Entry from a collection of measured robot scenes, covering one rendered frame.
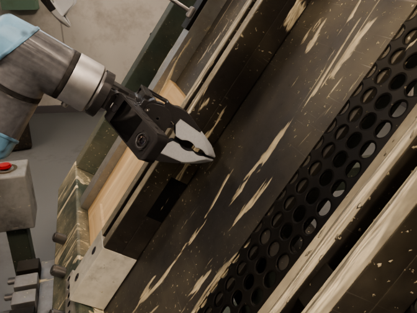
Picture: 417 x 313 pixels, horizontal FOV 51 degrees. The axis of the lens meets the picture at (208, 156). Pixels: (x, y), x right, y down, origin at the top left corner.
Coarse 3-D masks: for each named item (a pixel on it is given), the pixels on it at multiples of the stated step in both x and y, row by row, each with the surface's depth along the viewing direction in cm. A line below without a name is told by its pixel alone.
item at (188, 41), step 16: (208, 0) 102; (224, 0) 103; (208, 16) 104; (192, 32) 104; (176, 48) 106; (192, 48) 106; (176, 64) 106; (160, 80) 107; (176, 80) 108; (112, 160) 112; (96, 176) 115; (96, 192) 114
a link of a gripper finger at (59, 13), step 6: (54, 0) 100; (60, 0) 100; (66, 0) 100; (72, 0) 100; (60, 6) 101; (66, 6) 101; (54, 12) 100; (60, 12) 101; (60, 18) 102; (66, 24) 103
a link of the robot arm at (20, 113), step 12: (0, 84) 58; (0, 96) 58; (12, 96) 58; (24, 96) 59; (0, 108) 58; (12, 108) 59; (24, 108) 60; (0, 120) 59; (12, 120) 60; (24, 120) 61; (0, 132) 60; (12, 132) 61; (0, 144) 60; (12, 144) 62; (0, 156) 62
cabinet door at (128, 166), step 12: (168, 84) 106; (168, 96) 102; (180, 96) 95; (132, 156) 105; (120, 168) 108; (132, 168) 101; (108, 180) 112; (120, 180) 105; (132, 180) 98; (108, 192) 108; (120, 192) 101; (96, 204) 111; (108, 204) 104; (96, 216) 107; (108, 216) 101; (96, 228) 103
